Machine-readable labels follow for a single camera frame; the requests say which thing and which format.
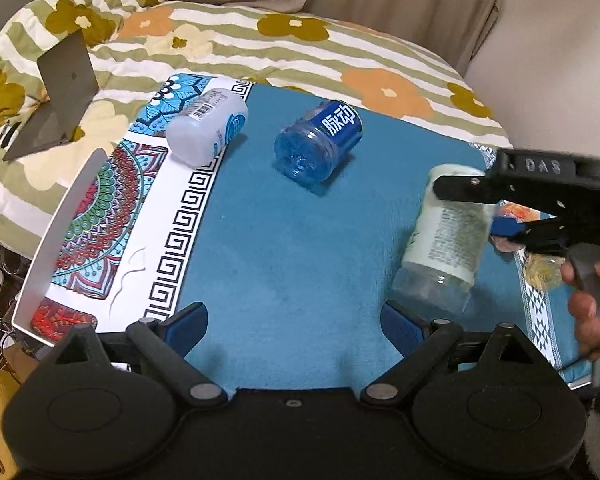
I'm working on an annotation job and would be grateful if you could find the grey laptop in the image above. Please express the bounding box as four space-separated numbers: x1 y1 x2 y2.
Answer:
3 30 99 162

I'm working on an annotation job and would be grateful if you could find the white blue-logo plastic cup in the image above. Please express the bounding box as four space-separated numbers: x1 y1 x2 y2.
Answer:
166 88 248 168

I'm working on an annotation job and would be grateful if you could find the blue patterned table cloth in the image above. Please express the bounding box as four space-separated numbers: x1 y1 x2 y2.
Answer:
10 72 594 391

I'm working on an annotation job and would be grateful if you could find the blue label plastic cup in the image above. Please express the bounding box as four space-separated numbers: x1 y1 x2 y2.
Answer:
274 100 363 185

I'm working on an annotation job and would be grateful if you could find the person's right hand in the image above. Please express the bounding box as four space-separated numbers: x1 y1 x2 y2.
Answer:
568 261 600 362

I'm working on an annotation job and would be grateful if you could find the white label plastic cup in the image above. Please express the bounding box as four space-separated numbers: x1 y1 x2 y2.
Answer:
391 164 495 314

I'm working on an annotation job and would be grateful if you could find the floral striped duvet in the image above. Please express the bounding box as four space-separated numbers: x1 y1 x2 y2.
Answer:
0 0 508 258

